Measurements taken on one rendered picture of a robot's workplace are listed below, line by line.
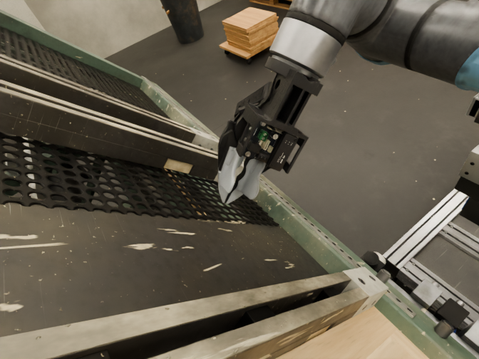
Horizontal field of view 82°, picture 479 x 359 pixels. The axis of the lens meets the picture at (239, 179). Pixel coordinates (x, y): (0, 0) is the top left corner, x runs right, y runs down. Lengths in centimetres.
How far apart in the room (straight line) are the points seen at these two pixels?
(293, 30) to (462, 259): 142
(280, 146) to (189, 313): 20
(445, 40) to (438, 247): 132
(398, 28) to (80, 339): 42
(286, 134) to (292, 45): 10
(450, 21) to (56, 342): 43
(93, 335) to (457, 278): 148
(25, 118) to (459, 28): 61
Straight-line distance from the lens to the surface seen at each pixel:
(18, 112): 60
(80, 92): 78
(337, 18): 35
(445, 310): 89
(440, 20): 39
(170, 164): 72
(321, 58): 34
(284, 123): 33
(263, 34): 351
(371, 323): 63
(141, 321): 25
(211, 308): 29
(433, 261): 158
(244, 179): 41
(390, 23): 41
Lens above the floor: 157
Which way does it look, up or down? 47 degrees down
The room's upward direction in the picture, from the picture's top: 19 degrees counter-clockwise
